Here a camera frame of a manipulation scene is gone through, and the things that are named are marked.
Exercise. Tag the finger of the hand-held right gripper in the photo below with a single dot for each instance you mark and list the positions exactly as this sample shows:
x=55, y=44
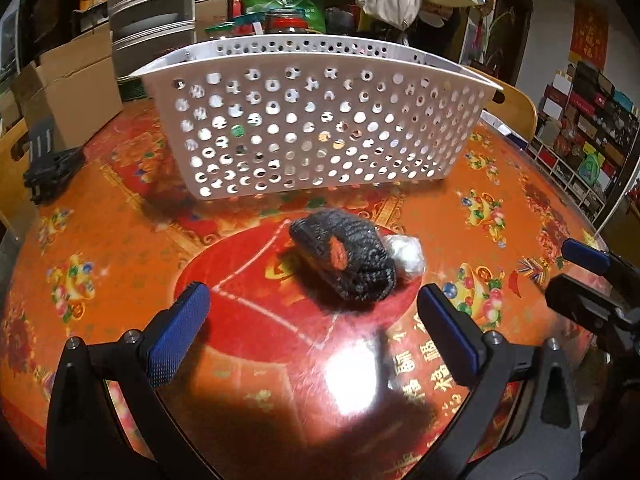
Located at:
x=585, y=255
x=575, y=300

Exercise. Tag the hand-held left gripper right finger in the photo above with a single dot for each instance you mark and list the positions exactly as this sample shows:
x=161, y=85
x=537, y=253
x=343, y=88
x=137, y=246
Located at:
x=447, y=332

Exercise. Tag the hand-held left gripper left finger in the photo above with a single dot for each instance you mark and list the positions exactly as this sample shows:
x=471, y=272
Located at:
x=177, y=332

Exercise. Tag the small white packet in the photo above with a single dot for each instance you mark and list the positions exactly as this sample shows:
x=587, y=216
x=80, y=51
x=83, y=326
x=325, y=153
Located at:
x=407, y=256

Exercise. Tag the black knit item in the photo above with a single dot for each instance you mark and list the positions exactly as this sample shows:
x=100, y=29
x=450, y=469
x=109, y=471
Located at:
x=345, y=255

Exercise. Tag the white perforated plastic basket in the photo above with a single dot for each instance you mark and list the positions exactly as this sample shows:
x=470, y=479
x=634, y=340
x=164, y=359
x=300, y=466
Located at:
x=320, y=125

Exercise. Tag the shelf of boxes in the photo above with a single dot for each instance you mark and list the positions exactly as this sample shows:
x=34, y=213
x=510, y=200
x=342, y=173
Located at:
x=585, y=125

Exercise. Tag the wooden chair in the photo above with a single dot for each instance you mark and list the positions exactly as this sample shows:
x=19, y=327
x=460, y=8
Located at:
x=12, y=165
x=517, y=110

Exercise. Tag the black clamp tool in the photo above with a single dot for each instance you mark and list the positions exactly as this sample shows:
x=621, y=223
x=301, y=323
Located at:
x=50, y=170

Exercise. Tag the large cardboard box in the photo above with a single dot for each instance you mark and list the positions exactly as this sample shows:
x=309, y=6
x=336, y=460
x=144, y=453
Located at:
x=75, y=105

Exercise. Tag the small cardboard box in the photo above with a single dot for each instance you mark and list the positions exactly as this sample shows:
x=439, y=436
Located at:
x=75, y=50

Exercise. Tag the stacked tiered food cover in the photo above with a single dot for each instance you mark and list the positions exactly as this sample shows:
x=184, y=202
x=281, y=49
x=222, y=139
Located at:
x=150, y=10

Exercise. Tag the glass jar with red lid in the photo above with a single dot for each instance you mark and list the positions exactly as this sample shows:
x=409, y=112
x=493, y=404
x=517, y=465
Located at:
x=287, y=22

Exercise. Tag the red wall poster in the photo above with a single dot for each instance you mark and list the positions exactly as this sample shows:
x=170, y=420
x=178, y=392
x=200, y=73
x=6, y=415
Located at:
x=590, y=30

